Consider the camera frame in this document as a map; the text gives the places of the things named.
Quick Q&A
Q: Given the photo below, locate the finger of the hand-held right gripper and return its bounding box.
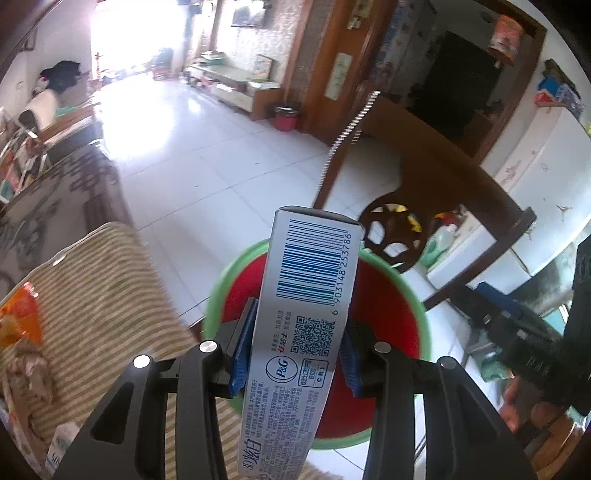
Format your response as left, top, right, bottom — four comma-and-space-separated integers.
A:
462, 281, 532, 337

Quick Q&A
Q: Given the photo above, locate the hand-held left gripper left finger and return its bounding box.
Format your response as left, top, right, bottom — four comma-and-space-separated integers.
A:
51, 298, 259, 480

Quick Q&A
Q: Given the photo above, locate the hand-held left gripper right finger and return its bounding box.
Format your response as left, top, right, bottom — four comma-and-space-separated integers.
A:
339, 318, 539, 480

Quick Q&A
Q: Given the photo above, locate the green and red plastic bin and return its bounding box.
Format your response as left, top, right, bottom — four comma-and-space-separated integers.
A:
201, 239, 432, 450

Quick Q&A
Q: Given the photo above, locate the white toothpaste box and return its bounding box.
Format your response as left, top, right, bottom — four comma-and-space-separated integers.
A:
238, 206, 362, 480

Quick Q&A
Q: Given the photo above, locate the person's right forearm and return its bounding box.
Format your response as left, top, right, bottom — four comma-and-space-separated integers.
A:
526, 413, 589, 478

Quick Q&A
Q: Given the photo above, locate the person's right hand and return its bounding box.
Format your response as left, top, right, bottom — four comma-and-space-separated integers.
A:
501, 381, 571, 435

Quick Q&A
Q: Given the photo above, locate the green detergent bottle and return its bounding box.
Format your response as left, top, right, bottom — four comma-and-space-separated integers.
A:
420, 224, 458, 268

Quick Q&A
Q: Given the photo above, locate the striped beige mat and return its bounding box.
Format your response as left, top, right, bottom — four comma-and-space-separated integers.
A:
0, 222, 333, 480

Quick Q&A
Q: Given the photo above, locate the white refrigerator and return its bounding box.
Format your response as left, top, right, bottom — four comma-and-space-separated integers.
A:
480, 106, 591, 278

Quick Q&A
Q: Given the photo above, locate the small blue white carton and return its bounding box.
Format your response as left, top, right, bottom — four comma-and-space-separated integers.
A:
44, 422, 81, 476

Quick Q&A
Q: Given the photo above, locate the silver ribbed strip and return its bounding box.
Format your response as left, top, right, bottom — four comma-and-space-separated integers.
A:
316, 90, 382, 195

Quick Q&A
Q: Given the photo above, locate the orange snack bag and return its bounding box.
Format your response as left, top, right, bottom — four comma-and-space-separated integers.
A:
0, 281, 44, 352

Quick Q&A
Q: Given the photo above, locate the small red waste bin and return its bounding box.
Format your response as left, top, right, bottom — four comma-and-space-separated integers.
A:
272, 104, 301, 132

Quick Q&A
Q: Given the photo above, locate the grey patterned rug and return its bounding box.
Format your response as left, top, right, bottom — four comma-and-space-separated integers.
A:
0, 145, 134, 301

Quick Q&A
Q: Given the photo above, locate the red hanging ornament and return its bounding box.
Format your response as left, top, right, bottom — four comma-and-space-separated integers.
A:
488, 14, 525, 65

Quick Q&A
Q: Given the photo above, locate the low white TV cabinet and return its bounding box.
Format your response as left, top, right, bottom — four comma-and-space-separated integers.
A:
185, 62, 282, 121

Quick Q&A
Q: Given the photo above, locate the narrow door picture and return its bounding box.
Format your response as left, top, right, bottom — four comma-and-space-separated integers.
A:
324, 52, 354, 101

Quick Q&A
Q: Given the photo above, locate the wooden bench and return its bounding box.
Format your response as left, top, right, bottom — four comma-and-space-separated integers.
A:
39, 104, 105, 162

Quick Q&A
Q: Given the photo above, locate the magazine rack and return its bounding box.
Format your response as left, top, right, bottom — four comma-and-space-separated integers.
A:
0, 124, 51, 204

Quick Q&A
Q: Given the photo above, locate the small wooden chair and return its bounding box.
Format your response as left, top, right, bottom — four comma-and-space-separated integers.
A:
152, 48, 174, 81

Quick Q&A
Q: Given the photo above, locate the white armchair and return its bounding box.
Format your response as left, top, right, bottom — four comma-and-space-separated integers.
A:
18, 90, 61, 134

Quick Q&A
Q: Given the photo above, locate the black clothes pile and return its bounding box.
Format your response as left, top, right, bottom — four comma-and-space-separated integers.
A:
39, 60, 88, 90

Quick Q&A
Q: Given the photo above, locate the wall television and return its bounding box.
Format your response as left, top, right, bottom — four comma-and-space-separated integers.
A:
231, 4, 267, 28

